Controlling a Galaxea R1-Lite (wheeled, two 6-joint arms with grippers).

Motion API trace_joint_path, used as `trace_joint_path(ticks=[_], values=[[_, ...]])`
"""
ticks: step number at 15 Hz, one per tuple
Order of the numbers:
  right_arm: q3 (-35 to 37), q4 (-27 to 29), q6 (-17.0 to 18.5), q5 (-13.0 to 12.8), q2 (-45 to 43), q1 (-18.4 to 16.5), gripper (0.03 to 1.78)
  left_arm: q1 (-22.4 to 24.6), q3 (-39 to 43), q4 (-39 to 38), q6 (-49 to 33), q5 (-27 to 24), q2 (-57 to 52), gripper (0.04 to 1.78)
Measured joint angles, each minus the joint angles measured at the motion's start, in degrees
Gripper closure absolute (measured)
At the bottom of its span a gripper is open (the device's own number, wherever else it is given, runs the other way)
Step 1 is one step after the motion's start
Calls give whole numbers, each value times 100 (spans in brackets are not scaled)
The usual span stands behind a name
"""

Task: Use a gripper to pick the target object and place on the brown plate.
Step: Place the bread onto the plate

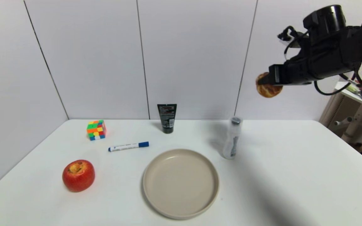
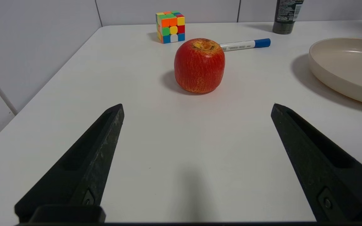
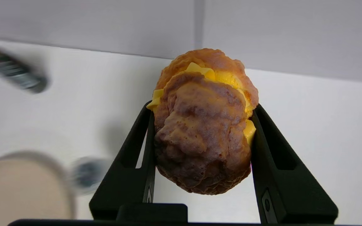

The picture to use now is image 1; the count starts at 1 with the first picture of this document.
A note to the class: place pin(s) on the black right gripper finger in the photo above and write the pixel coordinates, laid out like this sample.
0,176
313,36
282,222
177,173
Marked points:
267,81
276,73

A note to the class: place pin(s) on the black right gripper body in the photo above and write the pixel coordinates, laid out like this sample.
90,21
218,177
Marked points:
275,74

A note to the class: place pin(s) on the round sugared bread bun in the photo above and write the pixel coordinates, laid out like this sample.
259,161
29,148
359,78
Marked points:
267,90

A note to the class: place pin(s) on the beige round plate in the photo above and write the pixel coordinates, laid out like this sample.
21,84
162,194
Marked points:
181,183

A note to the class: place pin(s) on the white plastic bottle grey cap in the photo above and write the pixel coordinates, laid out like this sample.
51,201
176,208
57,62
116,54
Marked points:
232,142

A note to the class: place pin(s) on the white side table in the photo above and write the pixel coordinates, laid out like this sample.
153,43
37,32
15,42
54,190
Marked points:
361,100

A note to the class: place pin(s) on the black cosmetic tube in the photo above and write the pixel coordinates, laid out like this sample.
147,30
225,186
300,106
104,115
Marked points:
167,119

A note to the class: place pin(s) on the white marker with blue cap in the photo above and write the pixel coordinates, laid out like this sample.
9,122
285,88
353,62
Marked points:
127,146

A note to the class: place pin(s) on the multicolour puzzle cube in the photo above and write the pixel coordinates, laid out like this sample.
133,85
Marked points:
96,130

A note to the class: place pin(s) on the red apple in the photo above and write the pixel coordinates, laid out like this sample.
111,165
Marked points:
78,175

